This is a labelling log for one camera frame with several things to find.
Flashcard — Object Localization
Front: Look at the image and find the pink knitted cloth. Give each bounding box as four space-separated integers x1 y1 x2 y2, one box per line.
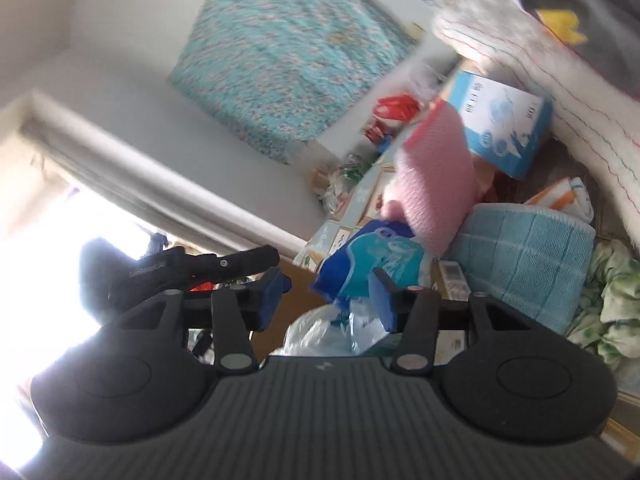
381 99 480 258

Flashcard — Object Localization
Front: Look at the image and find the dark grey garment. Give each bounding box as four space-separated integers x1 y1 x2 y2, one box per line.
520 0 639 99

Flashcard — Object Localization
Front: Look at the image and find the white blanket coloured stitching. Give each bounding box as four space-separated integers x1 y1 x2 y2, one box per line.
433 0 639 245

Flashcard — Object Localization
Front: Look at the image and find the green white patterned cloth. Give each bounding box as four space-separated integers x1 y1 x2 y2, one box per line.
566 240 640 370

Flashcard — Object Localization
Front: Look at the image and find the light blue checked towel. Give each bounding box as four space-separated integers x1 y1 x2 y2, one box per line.
445 204 596 335

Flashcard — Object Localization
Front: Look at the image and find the orange white striped cloth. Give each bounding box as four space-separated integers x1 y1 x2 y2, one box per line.
525 177 594 223

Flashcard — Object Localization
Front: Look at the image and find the red plastic bag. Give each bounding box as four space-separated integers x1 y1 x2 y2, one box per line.
372 93 421 125

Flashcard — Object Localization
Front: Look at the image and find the white plastic bag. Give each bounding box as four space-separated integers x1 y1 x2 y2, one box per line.
271 299 387 358

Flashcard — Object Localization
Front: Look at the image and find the teal floral wall cloth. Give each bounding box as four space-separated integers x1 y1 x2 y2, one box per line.
169 0 414 164

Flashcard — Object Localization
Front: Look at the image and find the blue bandage box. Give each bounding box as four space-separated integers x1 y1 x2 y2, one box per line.
448 70 552 180

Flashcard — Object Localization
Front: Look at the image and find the brown cardboard box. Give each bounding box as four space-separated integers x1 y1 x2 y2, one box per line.
250 260 326 362

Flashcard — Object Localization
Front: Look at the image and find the white curtain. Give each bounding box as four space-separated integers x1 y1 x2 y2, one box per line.
21 90 305 259

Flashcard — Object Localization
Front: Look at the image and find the blue wet wipes pack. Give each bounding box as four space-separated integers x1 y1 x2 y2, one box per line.
311 220 431 310

